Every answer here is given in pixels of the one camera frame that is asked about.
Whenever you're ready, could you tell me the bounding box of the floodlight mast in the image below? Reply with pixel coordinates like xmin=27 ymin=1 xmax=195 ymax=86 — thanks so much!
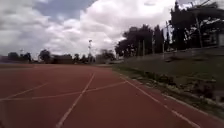
xmin=87 ymin=39 xmax=93 ymax=64

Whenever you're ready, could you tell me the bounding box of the red running track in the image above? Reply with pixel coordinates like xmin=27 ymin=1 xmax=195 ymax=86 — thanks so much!
xmin=0 ymin=63 xmax=224 ymax=128

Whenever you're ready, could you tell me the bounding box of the low distant building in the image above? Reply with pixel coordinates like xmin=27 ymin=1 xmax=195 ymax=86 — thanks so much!
xmin=51 ymin=54 xmax=74 ymax=65

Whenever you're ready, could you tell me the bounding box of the row of dark trees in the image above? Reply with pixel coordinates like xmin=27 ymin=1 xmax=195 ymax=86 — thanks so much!
xmin=114 ymin=0 xmax=224 ymax=58

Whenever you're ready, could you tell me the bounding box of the grass verge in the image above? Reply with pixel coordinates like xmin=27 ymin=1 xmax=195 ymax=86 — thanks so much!
xmin=99 ymin=54 xmax=224 ymax=118

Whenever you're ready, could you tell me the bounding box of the row of distant trees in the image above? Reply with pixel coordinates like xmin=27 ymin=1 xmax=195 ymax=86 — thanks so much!
xmin=6 ymin=48 xmax=116 ymax=65

